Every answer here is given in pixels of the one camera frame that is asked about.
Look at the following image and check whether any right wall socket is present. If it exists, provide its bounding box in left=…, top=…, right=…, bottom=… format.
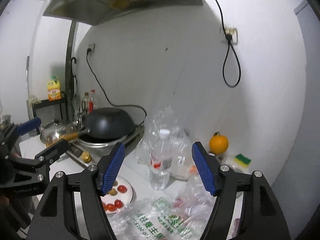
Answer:
left=220, top=27, right=238, bottom=45

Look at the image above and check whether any dark vertical pipe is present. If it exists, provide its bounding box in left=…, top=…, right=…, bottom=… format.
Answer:
left=65, top=21, right=77, bottom=121

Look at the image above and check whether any glass pot lid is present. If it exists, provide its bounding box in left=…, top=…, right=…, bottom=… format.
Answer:
left=40, top=119, right=77, bottom=144

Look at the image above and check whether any black wire rack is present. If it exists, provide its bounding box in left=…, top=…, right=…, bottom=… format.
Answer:
left=31, top=98, right=67, bottom=133

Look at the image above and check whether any clear plastic water bottle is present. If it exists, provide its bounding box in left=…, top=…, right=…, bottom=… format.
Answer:
left=149, top=128, right=173, bottom=191

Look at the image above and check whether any black power cable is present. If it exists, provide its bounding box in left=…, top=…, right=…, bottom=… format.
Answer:
left=86, top=47, right=148, bottom=127

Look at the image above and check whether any yellow detergent bottle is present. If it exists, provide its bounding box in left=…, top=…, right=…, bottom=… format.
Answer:
left=47, top=76, right=62, bottom=101

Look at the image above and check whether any silver induction cooker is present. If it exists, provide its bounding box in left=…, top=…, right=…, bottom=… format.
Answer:
left=67, top=126, right=144, bottom=167

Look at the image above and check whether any black wok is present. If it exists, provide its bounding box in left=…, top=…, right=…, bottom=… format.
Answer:
left=45, top=108, right=136, bottom=146

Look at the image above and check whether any white round plate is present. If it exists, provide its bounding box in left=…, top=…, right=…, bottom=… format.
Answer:
left=101, top=177, right=133, bottom=215

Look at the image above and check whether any orange on bowl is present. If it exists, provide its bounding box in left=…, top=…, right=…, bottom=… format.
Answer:
left=209, top=132, right=229, bottom=154

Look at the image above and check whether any white bowl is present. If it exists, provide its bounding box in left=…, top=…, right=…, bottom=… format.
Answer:
left=222, top=155, right=249, bottom=174

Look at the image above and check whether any yellow green sponge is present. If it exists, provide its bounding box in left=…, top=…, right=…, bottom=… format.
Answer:
left=234, top=154, right=251, bottom=168

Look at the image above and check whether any clear plastic bag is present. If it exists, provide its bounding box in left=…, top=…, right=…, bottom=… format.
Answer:
left=135, top=106, right=196, bottom=181

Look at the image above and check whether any wall power socket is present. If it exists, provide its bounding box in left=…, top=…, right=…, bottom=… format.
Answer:
left=87, top=43, right=95, bottom=55

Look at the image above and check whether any cherry tomato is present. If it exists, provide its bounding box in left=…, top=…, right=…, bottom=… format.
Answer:
left=117, top=185, right=127, bottom=193
left=105, top=204, right=117, bottom=212
left=114, top=199, right=124, bottom=209

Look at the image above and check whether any printed plastic bag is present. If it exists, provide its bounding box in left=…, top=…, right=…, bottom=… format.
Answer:
left=110, top=175, right=217, bottom=239

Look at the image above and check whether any hanging black cable loop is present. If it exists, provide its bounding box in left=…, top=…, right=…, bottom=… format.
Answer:
left=203, top=0, right=242, bottom=88

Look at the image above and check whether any red cap sauce bottle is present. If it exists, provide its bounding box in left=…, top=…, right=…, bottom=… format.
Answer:
left=88, top=89, right=98, bottom=113

